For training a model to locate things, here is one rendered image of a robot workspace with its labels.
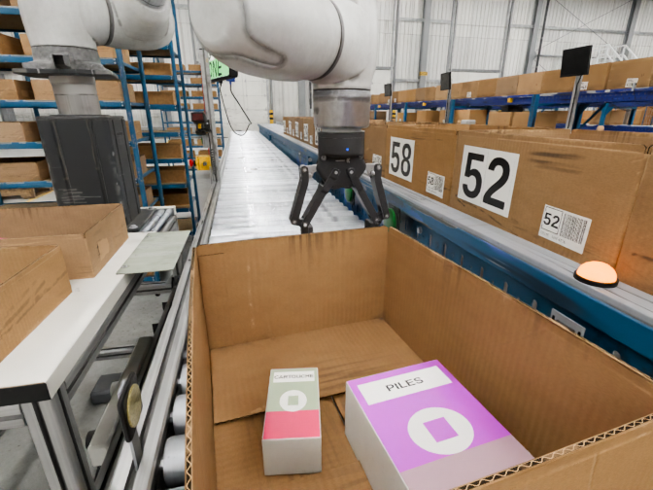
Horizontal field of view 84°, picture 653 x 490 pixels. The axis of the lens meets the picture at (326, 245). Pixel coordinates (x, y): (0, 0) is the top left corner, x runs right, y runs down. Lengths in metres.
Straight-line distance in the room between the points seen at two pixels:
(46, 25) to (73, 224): 0.50
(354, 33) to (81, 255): 0.69
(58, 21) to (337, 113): 0.88
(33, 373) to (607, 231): 0.78
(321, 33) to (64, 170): 0.96
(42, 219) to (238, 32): 0.92
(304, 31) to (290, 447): 0.43
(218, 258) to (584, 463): 0.42
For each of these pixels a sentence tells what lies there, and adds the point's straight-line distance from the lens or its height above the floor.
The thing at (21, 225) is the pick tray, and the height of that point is 0.80.
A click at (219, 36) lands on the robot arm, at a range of 0.43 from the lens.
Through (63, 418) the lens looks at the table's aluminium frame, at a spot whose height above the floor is 0.68.
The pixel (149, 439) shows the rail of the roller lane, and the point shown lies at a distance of 0.50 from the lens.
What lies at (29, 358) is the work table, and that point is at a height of 0.75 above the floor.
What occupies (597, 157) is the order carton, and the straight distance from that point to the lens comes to 0.60.
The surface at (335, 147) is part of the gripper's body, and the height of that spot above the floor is 1.03.
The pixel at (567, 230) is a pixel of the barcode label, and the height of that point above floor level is 0.93.
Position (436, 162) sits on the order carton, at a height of 0.97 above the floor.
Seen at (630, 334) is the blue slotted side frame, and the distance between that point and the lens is 0.51.
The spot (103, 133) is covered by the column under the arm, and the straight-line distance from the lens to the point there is 1.23.
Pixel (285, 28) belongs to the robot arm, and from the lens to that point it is 0.44.
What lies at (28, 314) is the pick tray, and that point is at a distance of 0.76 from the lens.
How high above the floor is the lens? 1.08
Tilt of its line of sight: 20 degrees down
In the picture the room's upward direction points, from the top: straight up
